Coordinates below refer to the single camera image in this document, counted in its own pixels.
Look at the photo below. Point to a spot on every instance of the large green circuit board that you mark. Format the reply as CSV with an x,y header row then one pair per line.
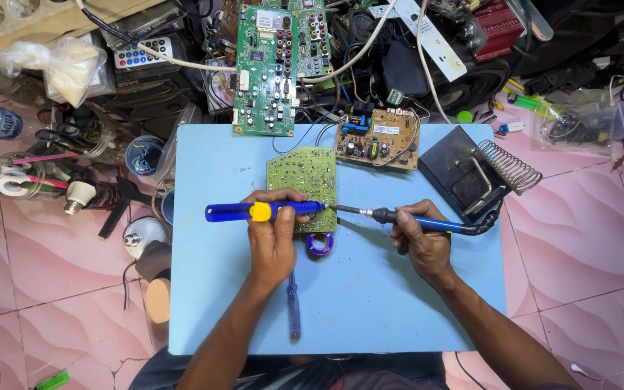
x,y
263,81

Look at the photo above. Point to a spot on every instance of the glass jar of tools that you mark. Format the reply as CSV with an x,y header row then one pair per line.
x,y
19,176

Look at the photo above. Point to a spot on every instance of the green board with jacks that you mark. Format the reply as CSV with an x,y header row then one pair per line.
x,y
314,38

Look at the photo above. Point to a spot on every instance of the plastic bag of components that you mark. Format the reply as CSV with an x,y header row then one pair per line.
x,y
577,130

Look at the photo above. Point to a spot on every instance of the small green circuit board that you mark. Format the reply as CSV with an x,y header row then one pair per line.
x,y
304,168

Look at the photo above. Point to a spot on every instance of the white remote control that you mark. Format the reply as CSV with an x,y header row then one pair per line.
x,y
141,53

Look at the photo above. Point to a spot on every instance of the blue yellow desoldering pump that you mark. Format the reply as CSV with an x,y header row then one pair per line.
x,y
225,212

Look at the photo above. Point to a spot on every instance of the red amplifier unit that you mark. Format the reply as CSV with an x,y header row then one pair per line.
x,y
493,27

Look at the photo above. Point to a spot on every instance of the blue translucent screwdriver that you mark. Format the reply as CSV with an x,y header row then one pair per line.
x,y
294,309

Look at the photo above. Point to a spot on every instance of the green lighter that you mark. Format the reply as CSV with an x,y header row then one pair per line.
x,y
526,102
52,381

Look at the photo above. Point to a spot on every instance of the clear plastic bag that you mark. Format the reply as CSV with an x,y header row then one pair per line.
x,y
71,67

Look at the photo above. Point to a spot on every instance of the white metal strip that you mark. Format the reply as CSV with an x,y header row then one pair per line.
x,y
434,40

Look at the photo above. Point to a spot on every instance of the black speaker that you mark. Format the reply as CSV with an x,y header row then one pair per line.
x,y
472,89

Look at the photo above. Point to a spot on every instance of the white light bulb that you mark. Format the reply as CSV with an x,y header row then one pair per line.
x,y
144,235

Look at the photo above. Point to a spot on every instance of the blue soldering iron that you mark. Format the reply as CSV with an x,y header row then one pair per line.
x,y
469,226

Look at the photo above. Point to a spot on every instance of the black soldering iron stand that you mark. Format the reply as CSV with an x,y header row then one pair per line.
x,y
453,162

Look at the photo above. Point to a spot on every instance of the heap of electronic parts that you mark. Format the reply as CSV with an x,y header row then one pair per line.
x,y
577,49

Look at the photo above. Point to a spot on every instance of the beige power strip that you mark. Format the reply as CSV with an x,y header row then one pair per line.
x,y
25,19

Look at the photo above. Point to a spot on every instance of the brown and tan cylinder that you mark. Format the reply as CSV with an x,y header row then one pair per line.
x,y
156,281

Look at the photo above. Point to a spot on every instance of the black power adapter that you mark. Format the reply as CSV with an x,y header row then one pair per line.
x,y
404,67

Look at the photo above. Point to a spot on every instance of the person's dark clothing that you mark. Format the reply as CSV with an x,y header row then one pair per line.
x,y
301,374

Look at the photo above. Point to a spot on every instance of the person's left hand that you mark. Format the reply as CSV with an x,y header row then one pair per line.
x,y
271,249

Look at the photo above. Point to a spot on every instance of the white tape roll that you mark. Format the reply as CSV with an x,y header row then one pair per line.
x,y
13,185

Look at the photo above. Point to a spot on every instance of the black clamp tool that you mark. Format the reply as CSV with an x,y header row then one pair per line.
x,y
122,203

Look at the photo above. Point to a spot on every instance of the brown power supply board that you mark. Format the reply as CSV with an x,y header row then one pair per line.
x,y
385,143

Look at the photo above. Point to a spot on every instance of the green bottle cap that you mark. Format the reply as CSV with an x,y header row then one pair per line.
x,y
465,116

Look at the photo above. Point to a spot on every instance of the person's right hand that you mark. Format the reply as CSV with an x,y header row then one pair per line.
x,y
426,244

